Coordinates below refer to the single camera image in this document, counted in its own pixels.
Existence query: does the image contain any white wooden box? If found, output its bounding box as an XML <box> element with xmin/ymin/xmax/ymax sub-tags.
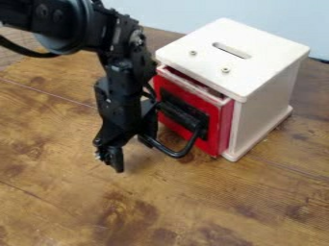
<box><xmin>153</xmin><ymin>18</ymin><xmax>310</xmax><ymax>161</ymax></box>

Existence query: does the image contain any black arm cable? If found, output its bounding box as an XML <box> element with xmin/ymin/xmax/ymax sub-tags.
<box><xmin>0</xmin><ymin>33</ymin><xmax>61</xmax><ymax>60</ymax></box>

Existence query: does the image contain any black metal drawer handle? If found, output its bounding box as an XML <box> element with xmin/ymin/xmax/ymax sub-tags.
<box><xmin>137</xmin><ymin>86</ymin><xmax>211</xmax><ymax>160</ymax></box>

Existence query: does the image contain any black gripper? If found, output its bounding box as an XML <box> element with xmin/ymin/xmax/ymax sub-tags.
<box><xmin>91</xmin><ymin>76</ymin><xmax>160</xmax><ymax>174</ymax></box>

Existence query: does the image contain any red drawer front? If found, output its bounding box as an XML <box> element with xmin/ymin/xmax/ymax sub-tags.
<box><xmin>152</xmin><ymin>65</ymin><xmax>235</xmax><ymax>158</ymax></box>

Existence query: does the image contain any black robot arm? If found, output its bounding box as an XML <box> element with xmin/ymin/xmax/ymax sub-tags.
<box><xmin>0</xmin><ymin>0</ymin><xmax>156</xmax><ymax>173</ymax></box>

